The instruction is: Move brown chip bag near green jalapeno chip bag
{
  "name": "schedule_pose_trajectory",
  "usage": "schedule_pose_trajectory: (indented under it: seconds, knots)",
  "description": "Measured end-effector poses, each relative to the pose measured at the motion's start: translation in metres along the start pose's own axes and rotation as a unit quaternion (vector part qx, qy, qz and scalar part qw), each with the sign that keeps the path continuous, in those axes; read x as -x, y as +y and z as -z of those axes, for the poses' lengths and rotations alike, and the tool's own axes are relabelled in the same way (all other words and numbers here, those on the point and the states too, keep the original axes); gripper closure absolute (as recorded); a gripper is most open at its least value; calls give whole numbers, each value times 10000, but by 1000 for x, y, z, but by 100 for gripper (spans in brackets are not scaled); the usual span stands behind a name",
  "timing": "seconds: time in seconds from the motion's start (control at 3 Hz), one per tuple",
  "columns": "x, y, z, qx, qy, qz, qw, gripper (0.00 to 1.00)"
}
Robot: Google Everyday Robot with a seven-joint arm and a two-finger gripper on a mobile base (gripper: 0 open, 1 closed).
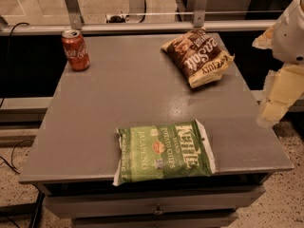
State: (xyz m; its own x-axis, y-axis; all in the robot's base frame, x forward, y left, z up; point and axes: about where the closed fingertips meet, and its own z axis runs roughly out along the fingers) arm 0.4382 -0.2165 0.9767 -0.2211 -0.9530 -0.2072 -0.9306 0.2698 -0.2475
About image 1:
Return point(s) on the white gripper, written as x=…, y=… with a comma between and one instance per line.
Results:
x=291, y=38

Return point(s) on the brown Late July chip bag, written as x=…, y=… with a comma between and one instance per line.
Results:
x=198, y=55

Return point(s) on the grey drawer cabinet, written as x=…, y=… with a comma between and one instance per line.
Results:
x=131, y=82

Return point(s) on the red Coca-Cola can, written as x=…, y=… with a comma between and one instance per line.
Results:
x=75, y=50

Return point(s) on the green Kettle jalapeno chip bag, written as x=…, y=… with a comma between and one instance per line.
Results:
x=161, y=152

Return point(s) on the grey metal window rail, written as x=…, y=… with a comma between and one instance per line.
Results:
x=45, y=17

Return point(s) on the round metal drawer knob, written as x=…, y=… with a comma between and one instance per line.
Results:
x=158, y=211

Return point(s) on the white power strip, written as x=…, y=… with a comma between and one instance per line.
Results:
x=116, y=19

